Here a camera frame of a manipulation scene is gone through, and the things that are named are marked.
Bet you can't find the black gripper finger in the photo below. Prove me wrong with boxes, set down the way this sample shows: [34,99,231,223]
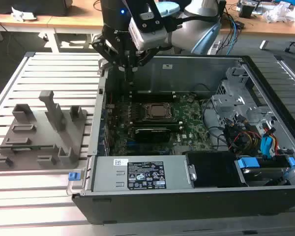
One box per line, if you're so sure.
[91,36,130,85]
[129,47,161,86]

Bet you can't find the wooden desk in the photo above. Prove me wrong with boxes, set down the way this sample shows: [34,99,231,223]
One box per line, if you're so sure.
[0,0,295,35]

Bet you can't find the CPU socket with silver CPU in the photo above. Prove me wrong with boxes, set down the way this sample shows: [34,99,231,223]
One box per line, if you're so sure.
[141,102,177,121]

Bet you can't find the white power strip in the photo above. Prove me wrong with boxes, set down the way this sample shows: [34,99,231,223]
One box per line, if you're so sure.
[207,40,221,55]

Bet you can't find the black graphics card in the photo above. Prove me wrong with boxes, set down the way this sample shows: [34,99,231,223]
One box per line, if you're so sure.
[134,126,172,143]

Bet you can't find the green motherboard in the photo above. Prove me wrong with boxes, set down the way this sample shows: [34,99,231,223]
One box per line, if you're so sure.
[104,93,217,157]

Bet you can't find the black box on desk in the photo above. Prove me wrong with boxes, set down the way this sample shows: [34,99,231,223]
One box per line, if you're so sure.
[0,0,73,17]

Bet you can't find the white paper scrap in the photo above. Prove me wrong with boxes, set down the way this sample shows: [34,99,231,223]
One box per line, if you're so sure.
[11,6,37,22]

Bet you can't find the silver metal drive cage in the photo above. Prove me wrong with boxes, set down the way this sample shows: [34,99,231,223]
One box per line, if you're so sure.
[211,66,281,128]

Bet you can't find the grey parts rack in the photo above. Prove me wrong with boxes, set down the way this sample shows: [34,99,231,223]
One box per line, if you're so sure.
[0,90,89,172]

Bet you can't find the small black desk device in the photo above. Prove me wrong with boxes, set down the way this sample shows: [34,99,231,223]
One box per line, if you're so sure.
[238,3,255,18]

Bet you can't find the grey power supply unit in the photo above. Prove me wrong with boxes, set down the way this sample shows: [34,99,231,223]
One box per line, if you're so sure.
[85,155,196,196]

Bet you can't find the white crumpled paper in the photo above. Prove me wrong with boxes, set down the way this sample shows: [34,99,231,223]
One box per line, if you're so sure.
[263,1,295,24]

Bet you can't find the black PC case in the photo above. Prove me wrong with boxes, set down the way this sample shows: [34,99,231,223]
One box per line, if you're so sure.
[66,53,295,226]

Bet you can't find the hard disk in blue carrier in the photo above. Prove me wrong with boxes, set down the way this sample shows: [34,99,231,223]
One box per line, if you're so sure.
[233,157,295,187]

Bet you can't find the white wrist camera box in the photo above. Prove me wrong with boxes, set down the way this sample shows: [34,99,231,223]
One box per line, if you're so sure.
[127,17,174,52]

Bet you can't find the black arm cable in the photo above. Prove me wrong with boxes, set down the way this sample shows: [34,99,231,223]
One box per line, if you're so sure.
[171,0,227,32]

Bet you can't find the blue hanging cables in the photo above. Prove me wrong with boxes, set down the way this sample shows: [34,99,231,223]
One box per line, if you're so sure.
[226,14,241,56]

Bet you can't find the red yellow wire bundle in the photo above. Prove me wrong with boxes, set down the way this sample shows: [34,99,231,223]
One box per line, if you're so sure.
[236,130,261,148]

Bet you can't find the blue flat data wire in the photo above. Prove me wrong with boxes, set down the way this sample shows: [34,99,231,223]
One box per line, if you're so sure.
[260,136,277,160]

